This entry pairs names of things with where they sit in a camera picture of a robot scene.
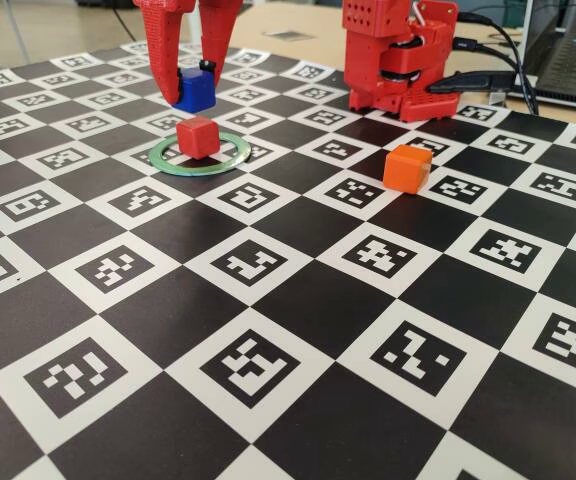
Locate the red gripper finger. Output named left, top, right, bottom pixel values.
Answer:
left=198, top=0, right=244, bottom=87
left=135, top=0, right=197, bottom=105

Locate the blue cube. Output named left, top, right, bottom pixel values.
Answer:
left=172, top=67, right=218, bottom=114

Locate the red cube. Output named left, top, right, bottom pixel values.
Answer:
left=175, top=117, right=221, bottom=160

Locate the orange cube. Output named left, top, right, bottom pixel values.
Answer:
left=382, top=144, right=433, bottom=194

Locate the red lattice robot base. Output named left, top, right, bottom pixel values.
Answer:
left=348, top=82, right=462, bottom=124

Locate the small printed marker paper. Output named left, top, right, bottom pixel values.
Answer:
left=261, top=29, right=315, bottom=43

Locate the thick black plug connector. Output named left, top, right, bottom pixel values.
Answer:
left=426, top=70, right=517, bottom=96

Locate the black white marker checkerboard mat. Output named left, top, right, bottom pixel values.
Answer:
left=0, top=39, right=576, bottom=480

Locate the green flat ring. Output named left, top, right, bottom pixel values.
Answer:
left=148, top=131, right=252, bottom=178

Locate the black cable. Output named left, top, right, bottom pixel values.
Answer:
left=456, top=12, right=540, bottom=115
left=453, top=38, right=537, bottom=115

